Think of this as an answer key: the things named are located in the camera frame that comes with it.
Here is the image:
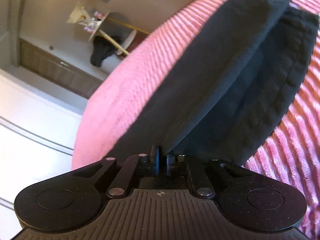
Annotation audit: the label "pink ribbed bedspread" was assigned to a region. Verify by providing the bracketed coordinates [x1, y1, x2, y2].
[72, 0, 319, 239]

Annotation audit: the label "black pants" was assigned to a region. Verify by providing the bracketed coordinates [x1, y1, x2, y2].
[110, 0, 319, 165]

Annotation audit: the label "brown wooden door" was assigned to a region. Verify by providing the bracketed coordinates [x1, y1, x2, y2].
[19, 39, 103, 99]

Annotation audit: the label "black garment on basket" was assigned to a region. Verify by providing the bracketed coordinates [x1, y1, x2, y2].
[90, 35, 117, 68]

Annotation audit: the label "wrapped flower bouquet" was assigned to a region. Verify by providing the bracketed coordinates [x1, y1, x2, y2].
[67, 3, 106, 34]

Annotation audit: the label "round two-tier side table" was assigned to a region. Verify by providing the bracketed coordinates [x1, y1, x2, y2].
[87, 11, 151, 57]

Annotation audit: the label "white laundry basket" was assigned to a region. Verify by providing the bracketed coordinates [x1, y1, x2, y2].
[99, 54, 124, 75]

